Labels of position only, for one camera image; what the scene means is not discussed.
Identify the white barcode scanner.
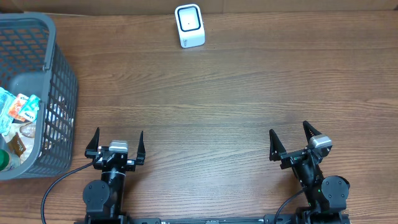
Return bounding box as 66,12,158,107
175,4,206,49

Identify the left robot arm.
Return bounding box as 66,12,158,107
83,129,146,223

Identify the green cap bottle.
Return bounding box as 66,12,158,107
0,149,21,171

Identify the teal tissue pack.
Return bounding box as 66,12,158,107
18,95,40,121

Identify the teal wet wipes pack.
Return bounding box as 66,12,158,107
0,87,16,134

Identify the orange tissue pack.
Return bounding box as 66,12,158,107
7,93,29,122

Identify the grey plastic shopping basket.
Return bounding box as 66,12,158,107
1,12,79,180

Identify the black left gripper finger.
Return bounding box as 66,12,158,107
86,127,100,151
137,131,146,155

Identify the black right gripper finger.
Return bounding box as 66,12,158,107
303,121,322,144
269,129,286,156

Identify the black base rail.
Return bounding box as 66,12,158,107
74,214,351,224

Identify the clear bagged bread snack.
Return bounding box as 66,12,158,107
9,122,35,163

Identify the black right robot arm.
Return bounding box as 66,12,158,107
264,121,350,224

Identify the brown snack packet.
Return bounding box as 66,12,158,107
7,133,26,157

